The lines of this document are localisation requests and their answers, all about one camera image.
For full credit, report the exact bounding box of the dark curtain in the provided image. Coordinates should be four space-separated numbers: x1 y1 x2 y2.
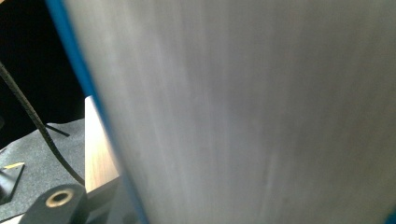
0 0 87 150

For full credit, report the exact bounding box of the small black floor strip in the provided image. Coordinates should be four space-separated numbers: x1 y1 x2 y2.
46 123 71 138

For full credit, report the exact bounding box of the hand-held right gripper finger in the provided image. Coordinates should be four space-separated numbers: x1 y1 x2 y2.
86 176 140 224

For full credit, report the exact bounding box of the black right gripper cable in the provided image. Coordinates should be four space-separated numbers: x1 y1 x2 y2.
0 61 86 188

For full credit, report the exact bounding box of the black stand base yellow tape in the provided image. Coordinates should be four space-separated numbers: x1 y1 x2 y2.
0 161 26 206

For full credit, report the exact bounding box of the blue book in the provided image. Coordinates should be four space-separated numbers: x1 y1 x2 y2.
45 0 396 224

